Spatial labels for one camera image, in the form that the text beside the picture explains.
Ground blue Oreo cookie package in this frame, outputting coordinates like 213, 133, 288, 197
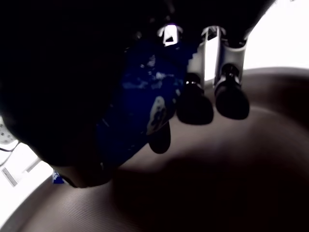
52, 41, 195, 185

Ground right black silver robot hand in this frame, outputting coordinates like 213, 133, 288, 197
0, 0, 277, 189

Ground round dark brown tray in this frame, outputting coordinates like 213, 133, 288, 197
0, 67, 309, 232

